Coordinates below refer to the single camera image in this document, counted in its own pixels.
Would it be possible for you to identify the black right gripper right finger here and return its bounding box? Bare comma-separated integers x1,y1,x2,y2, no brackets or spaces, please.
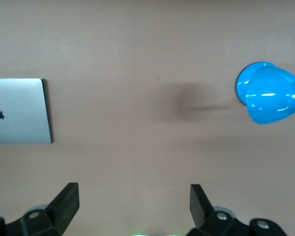
186,183,289,236

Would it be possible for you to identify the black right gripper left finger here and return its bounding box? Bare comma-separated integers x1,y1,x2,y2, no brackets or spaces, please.
0,182,80,236

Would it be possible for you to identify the silver laptop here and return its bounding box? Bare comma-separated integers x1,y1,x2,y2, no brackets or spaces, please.
0,78,53,145

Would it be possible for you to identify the blue desk lamp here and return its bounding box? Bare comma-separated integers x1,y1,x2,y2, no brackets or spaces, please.
235,61,295,125

